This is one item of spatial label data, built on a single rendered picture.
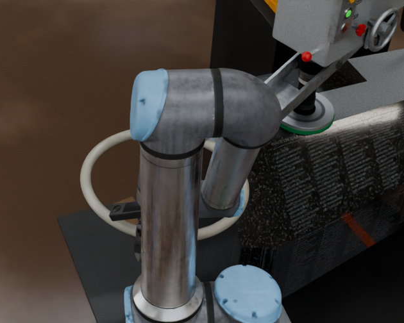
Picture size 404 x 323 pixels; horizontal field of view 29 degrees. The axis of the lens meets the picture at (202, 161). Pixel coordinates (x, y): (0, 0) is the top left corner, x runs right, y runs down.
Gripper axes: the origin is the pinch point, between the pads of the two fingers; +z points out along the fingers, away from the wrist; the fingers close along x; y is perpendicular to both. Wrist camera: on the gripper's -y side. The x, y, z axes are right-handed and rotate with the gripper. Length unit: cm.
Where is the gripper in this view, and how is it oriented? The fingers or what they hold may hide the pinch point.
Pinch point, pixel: (140, 250)
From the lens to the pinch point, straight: 216.7
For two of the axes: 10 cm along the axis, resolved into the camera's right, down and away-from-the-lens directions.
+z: -1.3, 7.5, 6.5
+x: 2.4, -6.1, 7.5
